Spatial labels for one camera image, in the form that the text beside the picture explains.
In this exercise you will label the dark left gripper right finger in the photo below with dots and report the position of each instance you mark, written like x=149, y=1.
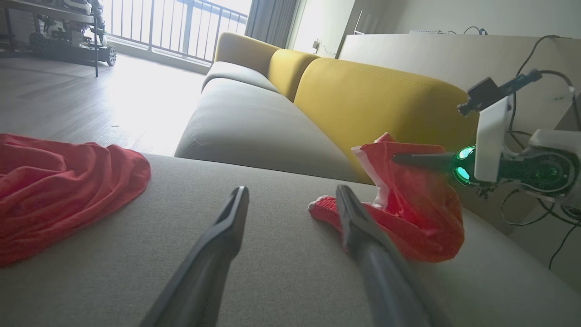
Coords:
x=386, y=281

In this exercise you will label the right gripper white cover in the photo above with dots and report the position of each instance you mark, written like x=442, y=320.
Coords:
x=490, y=141

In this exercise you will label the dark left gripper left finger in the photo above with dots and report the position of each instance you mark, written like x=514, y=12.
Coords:
x=204, y=268

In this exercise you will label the red shorts with white trim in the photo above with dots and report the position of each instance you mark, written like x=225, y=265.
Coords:
x=417, y=218

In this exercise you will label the red shirt with white sleeves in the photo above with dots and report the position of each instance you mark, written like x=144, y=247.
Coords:
x=59, y=190

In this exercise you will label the wheeled robot base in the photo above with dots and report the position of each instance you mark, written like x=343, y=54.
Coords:
x=68, y=38

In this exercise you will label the large grey sofa ottoman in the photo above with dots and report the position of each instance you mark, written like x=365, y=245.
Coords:
x=281, y=272

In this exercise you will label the large yellow sofa back cushion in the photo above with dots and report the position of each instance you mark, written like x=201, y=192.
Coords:
x=376, y=104

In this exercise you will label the beige counter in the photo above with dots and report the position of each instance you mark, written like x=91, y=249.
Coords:
x=431, y=59

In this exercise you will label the white router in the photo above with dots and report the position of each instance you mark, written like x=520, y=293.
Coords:
x=424, y=32

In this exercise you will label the narrow yellow sofa back cushion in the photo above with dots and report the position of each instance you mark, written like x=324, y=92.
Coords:
x=288, y=72

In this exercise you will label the small grey sofa seat cushion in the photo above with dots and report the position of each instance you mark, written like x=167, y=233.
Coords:
x=236, y=75

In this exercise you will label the grey curtain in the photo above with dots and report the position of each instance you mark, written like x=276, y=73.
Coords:
x=272, y=20

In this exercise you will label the balcony railing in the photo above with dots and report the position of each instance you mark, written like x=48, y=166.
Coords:
x=177, y=27

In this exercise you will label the black metal table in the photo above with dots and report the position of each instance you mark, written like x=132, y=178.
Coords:
x=54, y=13

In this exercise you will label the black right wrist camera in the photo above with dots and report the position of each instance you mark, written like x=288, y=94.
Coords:
x=488, y=93

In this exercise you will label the wall charger plug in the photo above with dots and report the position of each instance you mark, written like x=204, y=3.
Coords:
x=316, y=45

